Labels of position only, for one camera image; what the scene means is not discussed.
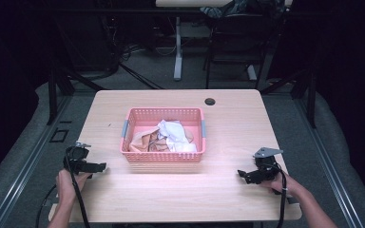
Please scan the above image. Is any black metal stand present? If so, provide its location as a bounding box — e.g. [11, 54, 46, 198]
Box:
[259, 67, 318, 129]
[46, 60, 77, 126]

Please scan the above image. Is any white cloth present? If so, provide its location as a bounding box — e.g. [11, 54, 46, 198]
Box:
[156, 119, 198, 154]

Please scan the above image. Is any person's right hand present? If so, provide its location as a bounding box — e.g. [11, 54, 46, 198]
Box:
[259, 170, 302, 198]

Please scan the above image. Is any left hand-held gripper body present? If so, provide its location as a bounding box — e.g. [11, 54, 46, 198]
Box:
[64, 141, 92, 176]

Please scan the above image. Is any white desk top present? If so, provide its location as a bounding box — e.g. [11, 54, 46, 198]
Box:
[155, 0, 236, 9]

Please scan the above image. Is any black looped cable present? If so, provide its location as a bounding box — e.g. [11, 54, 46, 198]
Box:
[35, 183, 59, 228]

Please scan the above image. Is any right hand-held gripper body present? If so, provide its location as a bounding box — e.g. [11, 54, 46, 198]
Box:
[252, 146, 284, 183]

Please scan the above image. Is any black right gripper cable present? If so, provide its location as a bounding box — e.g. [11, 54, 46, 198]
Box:
[274, 162, 289, 228]

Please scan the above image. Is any beige cloth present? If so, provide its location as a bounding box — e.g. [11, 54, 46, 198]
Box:
[128, 125, 196, 153]

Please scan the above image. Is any patterned cloth on chair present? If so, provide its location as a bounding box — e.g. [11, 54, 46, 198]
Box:
[199, 0, 287, 20]

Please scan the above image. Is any white desk leg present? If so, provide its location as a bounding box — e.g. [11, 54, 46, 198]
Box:
[173, 16, 184, 82]

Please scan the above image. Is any person's left hand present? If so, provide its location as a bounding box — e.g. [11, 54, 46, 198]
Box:
[55, 168, 93, 204]

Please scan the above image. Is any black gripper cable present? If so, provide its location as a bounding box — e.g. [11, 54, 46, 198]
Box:
[274, 162, 289, 228]
[64, 151, 91, 228]

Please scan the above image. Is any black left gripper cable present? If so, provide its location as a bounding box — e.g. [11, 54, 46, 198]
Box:
[64, 151, 91, 228]

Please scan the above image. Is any black chair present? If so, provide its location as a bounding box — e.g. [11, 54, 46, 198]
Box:
[202, 11, 281, 90]

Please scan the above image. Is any pink plastic basket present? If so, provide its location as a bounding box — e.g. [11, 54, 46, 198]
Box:
[119, 106, 208, 163]

